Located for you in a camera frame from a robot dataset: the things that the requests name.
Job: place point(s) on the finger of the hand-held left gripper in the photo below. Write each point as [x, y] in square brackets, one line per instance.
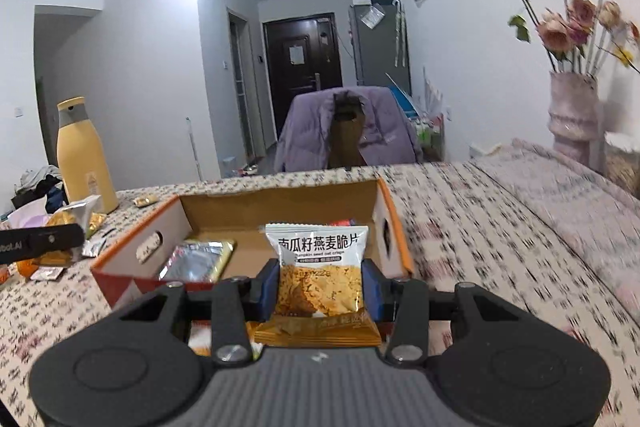
[50, 242]

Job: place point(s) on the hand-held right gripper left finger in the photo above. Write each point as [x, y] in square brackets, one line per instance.
[271, 292]

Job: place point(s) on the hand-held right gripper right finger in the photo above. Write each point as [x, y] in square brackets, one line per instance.
[372, 292]

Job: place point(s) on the white orange snack packet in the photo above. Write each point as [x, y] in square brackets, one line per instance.
[320, 277]

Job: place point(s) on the cardboard box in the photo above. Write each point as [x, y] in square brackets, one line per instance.
[225, 212]

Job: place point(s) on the purple tissue pack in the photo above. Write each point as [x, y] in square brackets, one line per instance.
[25, 217]

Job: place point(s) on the orange crisp packet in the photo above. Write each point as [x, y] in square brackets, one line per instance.
[97, 222]

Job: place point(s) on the pile of clothes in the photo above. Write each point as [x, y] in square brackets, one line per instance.
[40, 182]

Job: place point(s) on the yellow bottle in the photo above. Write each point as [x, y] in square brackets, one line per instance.
[85, 157]

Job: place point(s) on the small nut snack packet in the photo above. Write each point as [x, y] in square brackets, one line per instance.
[145, 201]

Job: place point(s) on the wooden chair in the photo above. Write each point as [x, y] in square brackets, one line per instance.
[345, 142]

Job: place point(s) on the white mop stick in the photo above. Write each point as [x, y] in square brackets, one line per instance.
[194, 152]

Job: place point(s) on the purple jacket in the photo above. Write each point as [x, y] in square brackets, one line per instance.
[310, 132]

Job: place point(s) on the dark entrance door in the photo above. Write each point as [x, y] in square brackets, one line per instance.
[300, 107]

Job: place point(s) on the grey interior door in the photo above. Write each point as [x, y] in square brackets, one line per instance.
[242, 97]

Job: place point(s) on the grey refrigerator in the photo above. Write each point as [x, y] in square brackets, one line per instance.
[380, 57]

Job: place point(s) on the white door notice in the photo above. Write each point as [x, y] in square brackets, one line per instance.
[296, 55]

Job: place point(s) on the folded umbrella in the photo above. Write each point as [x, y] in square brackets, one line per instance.
[399, 37]

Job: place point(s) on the pink vase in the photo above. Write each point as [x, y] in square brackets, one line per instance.
[572, 117]

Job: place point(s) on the clear plastic bag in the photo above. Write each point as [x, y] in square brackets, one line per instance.
[372, 15]

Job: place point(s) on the dried rose bouquet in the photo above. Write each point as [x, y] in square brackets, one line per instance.
[555, 32]

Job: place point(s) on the yellow flower sprig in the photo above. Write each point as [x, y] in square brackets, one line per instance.
[624, 54]

